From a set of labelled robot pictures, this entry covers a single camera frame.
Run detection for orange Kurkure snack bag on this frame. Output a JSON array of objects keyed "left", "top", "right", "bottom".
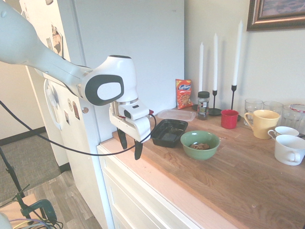
[{"left": 175, "top": 79, "right": 194, "bottom": 110}]

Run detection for yellow mug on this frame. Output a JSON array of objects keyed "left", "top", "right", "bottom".
[{"left": 244, "top": 109, "right": 281, "bottom": 140}]

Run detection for white flower fridge magnet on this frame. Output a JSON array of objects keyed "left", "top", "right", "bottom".
[{"left": 46, "top": 85, "right": 60, "bottom": 109}]

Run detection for spice jar with black cap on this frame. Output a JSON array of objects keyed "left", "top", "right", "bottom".
[{"left": 197, "top": 91, "right": 210, "bottom": 121}]

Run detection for brown framed picture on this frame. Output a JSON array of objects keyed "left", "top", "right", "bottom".
[{"left": 246, "top": 0, "right": 305, "bottom": 32}]

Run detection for bundle of thin cables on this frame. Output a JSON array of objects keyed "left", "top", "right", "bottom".
[{"left": 9, "top": 216, "right": 64, "bottom": 229}]

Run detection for red mug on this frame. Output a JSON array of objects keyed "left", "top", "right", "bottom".
[{"left": 220, "top": 109, "right": 240, "bottom": 129}]

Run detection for clear drinking glass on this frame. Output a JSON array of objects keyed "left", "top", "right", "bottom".
[
  {"left": 244, "top": 98, "right": 264, "bottom": 126},
  {"left": 263, "top": 101, "right": 284, "bottom": 115},
  {"left": 282, "top": 104, "right": 305, "bottom": 135}
]

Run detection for green clamp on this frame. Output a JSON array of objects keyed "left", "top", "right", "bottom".
[{"left": 13, "top": 183, "right": 59, "bottom": 225}]

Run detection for small white cup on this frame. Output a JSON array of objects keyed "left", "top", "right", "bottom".
[{"left": 267, "top": 126, "right": 300, "bottom": 139}]

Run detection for short white taper candle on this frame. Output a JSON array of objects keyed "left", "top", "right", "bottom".
[{"left": 199, "top": 42, "right": 204, "bottom": 93}]

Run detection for brown oval fridge magnet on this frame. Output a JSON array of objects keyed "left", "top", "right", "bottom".
[{"left": 72, "top": 101, "right": 80, "bottom": 119}]

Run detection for medium white taper candle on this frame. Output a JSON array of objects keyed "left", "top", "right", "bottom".
[{"left": 213, "top": 32, "right": 219, "bottom": 91}]

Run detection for white refrigerator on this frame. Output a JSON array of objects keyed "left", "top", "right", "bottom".
[{"left": 19, "top": 0, "right": 185, "bottom": 229}]

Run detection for tall white taper candle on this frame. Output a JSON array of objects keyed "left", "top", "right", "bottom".
[{"left": 232, "top": 20, "right": 244, "bottom": 86}]

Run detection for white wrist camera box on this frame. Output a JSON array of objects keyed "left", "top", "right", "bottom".
[{"left": 118, "top": 103, "right": 154, "bottom": 121}]

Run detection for brown cereal flakes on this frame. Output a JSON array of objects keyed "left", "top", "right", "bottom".
[{"left": 189, "top": 142, "right": 210, "bottom": 151}]

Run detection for black plastic food box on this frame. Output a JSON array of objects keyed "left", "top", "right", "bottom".
[{"left": 151, "top": 119, "right": 189, "bottom": 148}]

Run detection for green ceramic bowl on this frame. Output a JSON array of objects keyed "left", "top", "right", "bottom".
[{"left": 180, "top": 130, "right": 221, "bottom": 161}]

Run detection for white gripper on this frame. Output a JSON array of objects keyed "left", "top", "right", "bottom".
[{"left": 109, "top": 102, "right": 152, "bottom": 161}]

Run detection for clear plastic lid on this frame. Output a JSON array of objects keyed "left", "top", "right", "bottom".
[{"left": 157, "top": 109, "right": 197, "bottom": 123}]

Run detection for wooden board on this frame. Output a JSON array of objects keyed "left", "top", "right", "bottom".
[{"left": 0, "top": 193, "right": 46, "bottom": 221}]

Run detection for white kitchen cabinet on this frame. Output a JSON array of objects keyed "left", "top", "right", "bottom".
[{"left": 96, "top": 140, "right": 201, "bottom": 229}]

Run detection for large photo fridge magnet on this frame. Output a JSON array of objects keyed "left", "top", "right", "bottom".
[{"left": 51, "top": 23, "right": 64, "bottom": 58}]

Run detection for large white cup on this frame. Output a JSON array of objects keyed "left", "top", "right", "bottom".
[{"left": 274, "top": 135, "right": 305, "bottom": 166}]

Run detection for black tripod stand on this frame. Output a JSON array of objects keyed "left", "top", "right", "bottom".
[{"left": 0, "top": 145, "right": 31, "bottom": 218}]

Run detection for black candle holder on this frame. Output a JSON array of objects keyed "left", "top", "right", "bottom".
[
  {"left": 208, "top": 90, "right": 223, "bottom": 116},
  {"left": 231, "top": 84, "right": 242, "bottom": 121}
]

